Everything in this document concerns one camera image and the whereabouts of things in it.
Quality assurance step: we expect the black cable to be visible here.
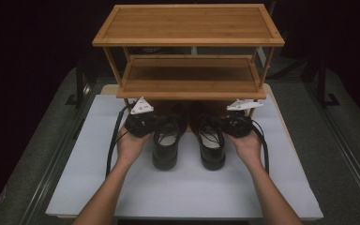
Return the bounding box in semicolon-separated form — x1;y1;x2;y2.
105;104;133;178
250;119;270;175

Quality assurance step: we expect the person's right hand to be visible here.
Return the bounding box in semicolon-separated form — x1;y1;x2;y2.
225;130;264;168

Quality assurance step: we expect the dark metal stand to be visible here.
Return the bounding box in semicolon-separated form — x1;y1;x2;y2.
65;57;91;107
315;57;341;109

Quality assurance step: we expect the wooden two-tier shoe rack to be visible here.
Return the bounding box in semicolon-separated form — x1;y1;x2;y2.
91;3;286;119

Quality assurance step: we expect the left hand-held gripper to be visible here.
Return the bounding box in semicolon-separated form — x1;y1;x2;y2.
124;96;158;139

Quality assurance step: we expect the black leather shoe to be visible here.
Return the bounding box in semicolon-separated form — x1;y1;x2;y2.
152;102;188;172
189;101;227;172

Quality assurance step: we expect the white table cover sheet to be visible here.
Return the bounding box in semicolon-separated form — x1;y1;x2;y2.
45;93;324;220

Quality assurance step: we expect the person's left hand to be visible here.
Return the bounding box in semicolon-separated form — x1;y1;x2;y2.
115;125;153;165

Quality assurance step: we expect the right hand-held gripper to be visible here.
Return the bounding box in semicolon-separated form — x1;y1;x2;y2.
220;98;264;139

